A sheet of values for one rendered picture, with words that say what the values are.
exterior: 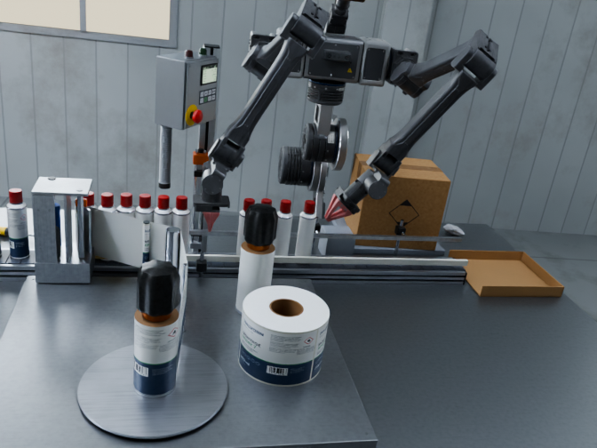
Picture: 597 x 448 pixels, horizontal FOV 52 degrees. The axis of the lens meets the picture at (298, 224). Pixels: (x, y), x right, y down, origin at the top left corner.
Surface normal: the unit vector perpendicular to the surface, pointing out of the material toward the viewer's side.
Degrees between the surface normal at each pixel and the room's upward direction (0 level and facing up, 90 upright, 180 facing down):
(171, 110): 90
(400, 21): 90
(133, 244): 90
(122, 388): 0
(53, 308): 0
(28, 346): 0
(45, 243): 90
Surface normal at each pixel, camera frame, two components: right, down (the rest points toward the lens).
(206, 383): 0.12, -0.91
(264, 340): -0.47, 0.30
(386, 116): 0.11, 0.41
